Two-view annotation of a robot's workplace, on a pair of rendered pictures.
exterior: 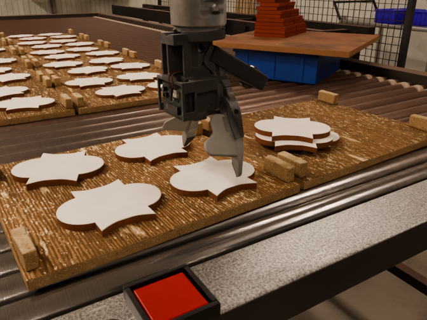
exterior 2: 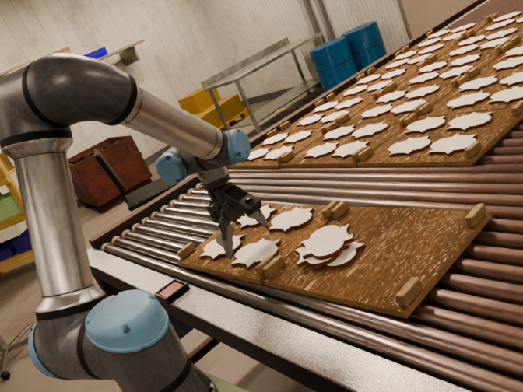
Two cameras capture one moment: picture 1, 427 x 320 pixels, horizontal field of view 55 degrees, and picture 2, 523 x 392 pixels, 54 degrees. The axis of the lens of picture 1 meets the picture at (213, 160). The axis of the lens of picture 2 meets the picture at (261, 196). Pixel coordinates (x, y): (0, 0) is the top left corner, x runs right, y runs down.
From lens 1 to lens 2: 1.45 m
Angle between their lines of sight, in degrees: 83
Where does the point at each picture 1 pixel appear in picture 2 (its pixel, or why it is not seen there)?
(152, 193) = not seen: hidden behind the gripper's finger
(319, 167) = (286, 277)
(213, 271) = (191, 292)
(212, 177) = (250, 253)
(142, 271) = (191, 278)
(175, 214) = (219, 264)
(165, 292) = (173, 287)
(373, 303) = not seen: outside the picture
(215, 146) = (219, 239)
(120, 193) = not seen: hidden behind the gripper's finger
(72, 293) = (179, 272)
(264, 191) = (247, 273)
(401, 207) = (254, 325)
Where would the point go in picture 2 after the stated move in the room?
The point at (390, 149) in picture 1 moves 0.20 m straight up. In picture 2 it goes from (335, 294) to (300, 211)
